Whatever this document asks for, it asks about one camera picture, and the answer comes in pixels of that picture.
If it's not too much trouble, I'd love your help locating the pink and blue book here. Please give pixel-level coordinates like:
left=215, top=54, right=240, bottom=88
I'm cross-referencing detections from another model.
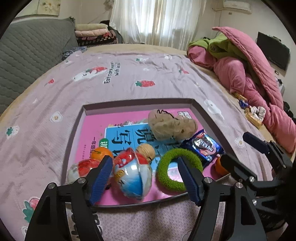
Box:
left=74, top=108, right=228, bottom=205

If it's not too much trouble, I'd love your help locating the grey shallow cardboard box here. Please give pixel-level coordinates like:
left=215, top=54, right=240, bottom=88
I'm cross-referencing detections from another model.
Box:
left=61, top=98, right=232, bottom=208

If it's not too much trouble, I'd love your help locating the black television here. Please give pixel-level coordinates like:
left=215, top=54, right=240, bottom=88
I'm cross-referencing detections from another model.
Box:
left=257, top=32, right=290, bottom=72

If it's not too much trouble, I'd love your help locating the grey quilted sofa cover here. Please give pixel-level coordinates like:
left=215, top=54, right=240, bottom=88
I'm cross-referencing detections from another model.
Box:
left=0, top=17, right=79, bottom=116

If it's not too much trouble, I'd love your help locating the beige mesh scrunchie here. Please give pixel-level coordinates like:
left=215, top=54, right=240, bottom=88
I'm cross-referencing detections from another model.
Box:
left=147, top=109, right=198, bottom=141

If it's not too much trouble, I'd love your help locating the blue cookie packet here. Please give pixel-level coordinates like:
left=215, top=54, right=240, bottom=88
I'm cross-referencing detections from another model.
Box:
left=180, top=129, right=225, bottom=168

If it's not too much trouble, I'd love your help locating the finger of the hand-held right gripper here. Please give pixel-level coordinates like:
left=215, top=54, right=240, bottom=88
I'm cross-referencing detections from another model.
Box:
left=220, top=154, right=258, bottom=198
left=242, top=132, right=294, bottom=168

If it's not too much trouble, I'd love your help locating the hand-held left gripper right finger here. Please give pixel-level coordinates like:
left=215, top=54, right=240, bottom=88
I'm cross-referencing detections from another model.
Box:
left=177, top=156, right=267, bottom=241

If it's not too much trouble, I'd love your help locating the white patterned cloth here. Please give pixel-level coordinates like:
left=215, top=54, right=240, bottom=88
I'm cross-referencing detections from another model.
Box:
left=250, top=106, right=266, bottom=121

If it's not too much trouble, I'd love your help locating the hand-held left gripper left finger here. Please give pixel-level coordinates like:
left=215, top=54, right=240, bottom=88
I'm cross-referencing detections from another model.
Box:
left=24, top=155, right=114, bottom=241

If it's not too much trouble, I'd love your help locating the pink quilt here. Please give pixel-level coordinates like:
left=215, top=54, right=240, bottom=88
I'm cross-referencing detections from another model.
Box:
left=187, top=27, right=296, bottom=153

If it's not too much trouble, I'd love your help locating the green fuzzy ring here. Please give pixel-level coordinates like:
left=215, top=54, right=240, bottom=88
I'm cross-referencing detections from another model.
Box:
left=155, top=149, right=204, bottom=192

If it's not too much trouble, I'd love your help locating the wall painting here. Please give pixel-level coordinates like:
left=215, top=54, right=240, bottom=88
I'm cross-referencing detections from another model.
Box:
left=35, top=0, right=61, bottom=15

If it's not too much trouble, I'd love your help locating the stack of folded blankets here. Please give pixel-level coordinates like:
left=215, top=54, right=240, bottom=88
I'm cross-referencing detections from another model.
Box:
left=74, top=23, right=118, bottom=47

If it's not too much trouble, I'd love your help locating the orange snack packet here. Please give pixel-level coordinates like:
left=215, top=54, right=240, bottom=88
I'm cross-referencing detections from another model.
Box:
left=232, top=92, right=248, bottom=101

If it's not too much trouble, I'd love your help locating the green blanket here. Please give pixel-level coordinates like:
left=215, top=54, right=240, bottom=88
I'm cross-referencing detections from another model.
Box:
left=190, top=32, right=250, bottom=62

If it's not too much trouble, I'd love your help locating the orange mandarin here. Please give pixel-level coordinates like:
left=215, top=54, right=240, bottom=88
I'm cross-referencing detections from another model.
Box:
left=215, top=156, right=229, bottom=176
left=90, top=147, right=114, bottom=160

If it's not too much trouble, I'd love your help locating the walnut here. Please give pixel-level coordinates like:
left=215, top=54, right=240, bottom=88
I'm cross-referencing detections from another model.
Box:
left=136, top=144, right=156, bottom=164

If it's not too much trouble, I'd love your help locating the pink strawberry print bedsheet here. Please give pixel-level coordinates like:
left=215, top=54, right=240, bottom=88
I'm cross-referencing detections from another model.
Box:
left=0, top=50, right=278, bottom=241

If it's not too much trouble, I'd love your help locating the white sheer curtain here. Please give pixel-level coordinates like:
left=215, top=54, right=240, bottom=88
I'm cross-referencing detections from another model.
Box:
left=110, top=0, right=207, bottom=50

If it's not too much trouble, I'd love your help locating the toy egg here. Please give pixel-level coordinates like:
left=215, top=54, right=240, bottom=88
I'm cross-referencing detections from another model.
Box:
left=67, top=159, right=111, bottom=188
left=112, top=148, right=153, bottom=201

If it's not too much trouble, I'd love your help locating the dark floral cloth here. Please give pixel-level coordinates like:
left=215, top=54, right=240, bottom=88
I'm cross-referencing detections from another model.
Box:
left=62, top=46, right=88, bottom=61

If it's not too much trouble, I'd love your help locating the white air conditioner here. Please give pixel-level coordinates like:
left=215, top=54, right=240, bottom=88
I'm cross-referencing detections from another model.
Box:
left=223, top=0, right=252, bottom=13

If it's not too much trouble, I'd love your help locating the yellow biscuit packet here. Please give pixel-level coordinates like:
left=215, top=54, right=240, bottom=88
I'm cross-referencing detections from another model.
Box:
left=245, top=111, right=263, bottom=129

